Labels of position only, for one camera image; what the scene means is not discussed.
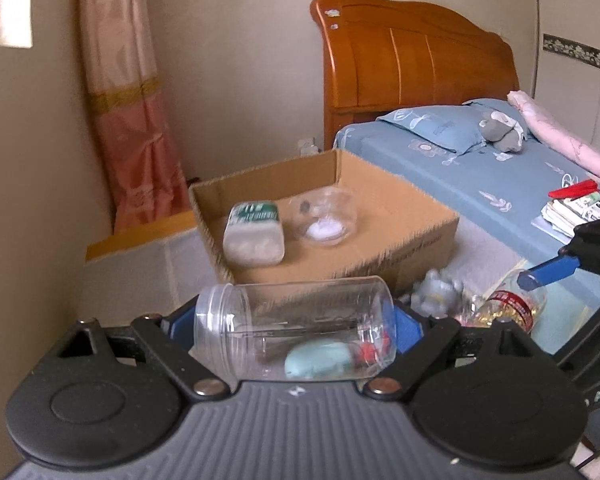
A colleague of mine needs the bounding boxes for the black toy train red wheels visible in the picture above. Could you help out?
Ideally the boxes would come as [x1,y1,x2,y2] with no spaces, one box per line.
[353,336,396,367]

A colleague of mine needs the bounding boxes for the blue floral pillow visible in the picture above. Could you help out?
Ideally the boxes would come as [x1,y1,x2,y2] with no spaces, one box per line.
[378,99,530,155]

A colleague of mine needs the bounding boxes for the pink rolled blanket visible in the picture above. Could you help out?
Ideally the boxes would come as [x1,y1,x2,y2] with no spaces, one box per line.
[507,90,600,178]

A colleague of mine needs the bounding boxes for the clear bottle red label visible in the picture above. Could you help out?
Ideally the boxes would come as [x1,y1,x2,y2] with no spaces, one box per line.
[455,269,547,334]

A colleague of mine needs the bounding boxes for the blue floral bed sheet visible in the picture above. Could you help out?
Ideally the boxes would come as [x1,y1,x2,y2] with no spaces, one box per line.
[334,117,589,264]

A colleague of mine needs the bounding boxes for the brown cardboard box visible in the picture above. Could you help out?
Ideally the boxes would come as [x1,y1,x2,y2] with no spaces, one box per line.
[189,150,460,292]

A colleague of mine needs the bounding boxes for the teal round earbud case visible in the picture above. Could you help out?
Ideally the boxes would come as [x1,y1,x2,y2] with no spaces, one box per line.
[284,339,353,380]

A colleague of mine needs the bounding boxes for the grey plush toy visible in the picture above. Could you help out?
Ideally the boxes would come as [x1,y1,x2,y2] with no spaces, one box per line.
[478,110,526,153]

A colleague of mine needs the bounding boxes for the pink beige curtain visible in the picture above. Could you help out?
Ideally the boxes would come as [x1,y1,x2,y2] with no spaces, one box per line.
[79,0,189,231]

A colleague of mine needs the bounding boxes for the red fabric piece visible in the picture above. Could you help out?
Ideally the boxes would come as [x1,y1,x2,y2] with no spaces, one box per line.
[547,179,600,200]

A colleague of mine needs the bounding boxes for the clear cylindrical plastic jar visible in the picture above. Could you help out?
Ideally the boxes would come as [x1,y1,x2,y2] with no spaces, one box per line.
[189,276,398,387]

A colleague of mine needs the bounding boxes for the orange wooden headboard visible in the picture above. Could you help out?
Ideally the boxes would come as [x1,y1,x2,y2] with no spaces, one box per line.
[310,0,519,148]

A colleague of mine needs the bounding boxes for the white green medical swab box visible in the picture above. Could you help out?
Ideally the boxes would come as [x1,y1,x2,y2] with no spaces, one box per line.
[223,200,286,268]

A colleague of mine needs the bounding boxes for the clear square plastic container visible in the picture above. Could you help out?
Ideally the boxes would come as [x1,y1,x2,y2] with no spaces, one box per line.
[289,185,358,246]

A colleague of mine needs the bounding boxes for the white wall plug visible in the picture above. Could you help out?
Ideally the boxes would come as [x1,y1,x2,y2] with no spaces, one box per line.
[297,138,321,156]

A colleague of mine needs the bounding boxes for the stack of papers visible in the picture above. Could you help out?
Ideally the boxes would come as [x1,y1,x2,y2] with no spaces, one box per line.
[531,192,600,242]

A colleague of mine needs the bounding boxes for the checkered blue grey blanket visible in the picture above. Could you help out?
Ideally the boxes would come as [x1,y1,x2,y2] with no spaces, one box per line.
[76,219,600,361]

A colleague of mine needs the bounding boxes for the grey cartoon figurine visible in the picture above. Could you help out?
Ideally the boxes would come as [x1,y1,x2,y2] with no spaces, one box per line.
[410,269,464,318]

